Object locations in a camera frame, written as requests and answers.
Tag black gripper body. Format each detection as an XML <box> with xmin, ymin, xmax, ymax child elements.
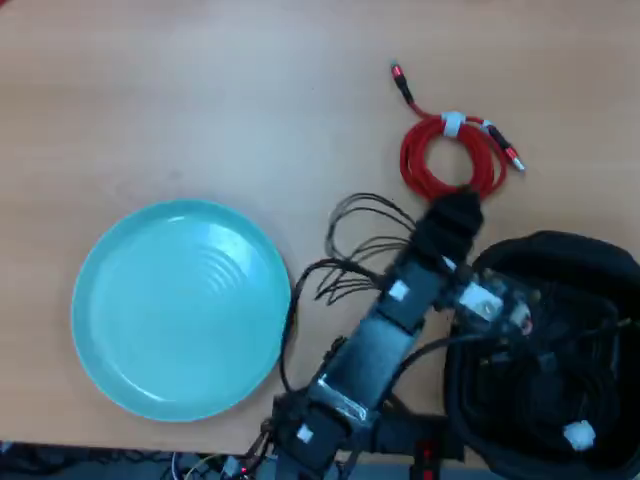
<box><xmin>430</xmin><ymin>258</ymin><xmax>479</xmax><ymax>327</ymax></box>

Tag black charging cable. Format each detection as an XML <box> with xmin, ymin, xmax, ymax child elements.
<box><xmin>474</xmin><ymin>299</ymin><xmax>632</xmax><ymax>451</ymax></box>

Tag red charging cable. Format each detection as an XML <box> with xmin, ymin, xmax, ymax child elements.
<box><xmin>388</xmin><ymin>59</ymin><xmax>527</xmax><ymax>204</ymax></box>

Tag white tie around black cable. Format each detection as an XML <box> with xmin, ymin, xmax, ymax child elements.
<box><xmin>562</xmin><ymin>420</ymin><xmax>597</xmax><ymax>451</ymax></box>

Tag black square bowl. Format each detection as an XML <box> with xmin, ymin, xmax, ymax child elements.
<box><xmin>443</xmin><ymin>229</ymin><xmax>640</xmax><ymax>480</ymax></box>

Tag green round bowl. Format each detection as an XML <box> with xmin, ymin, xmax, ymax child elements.
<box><xmin>70</xmin><ymin>198</ymin><xmax>294</xmax><ymax>424</ymax></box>

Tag bare camera circuit board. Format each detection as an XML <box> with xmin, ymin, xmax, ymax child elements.
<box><xmin>452</xmin><ymin>272</ymin><xmax>539</xmax><ymax>339</ymax></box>

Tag thick black camera cable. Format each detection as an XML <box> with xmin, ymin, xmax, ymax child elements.
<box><xmin>384</xmin><ymin>332</ymin><xmax>506</xmax><ymax>401</ymax></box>

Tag thin black servo wire bundle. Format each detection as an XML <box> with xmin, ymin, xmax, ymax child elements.
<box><xmin>277</xmin><ymin>192</ymin><xmax>419</xmax><ymax>396</ymax></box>

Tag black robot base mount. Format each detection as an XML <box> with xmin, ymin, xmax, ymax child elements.
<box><xmin>369</xmin><ymin>412</ymin><xmax>464</xmax><ymax>464</ymax></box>

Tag black clamp with red handle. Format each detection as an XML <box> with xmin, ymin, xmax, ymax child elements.
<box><xmin>408</xmin><ymin>438</ymin><xmax>444</xmax><ymax>480</ymax></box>

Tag coloured wires below table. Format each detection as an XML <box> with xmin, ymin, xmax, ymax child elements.
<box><xmin>169</xmin><ymin>444</ymin><xmax>274</xmax><ymax>480</ymax></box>

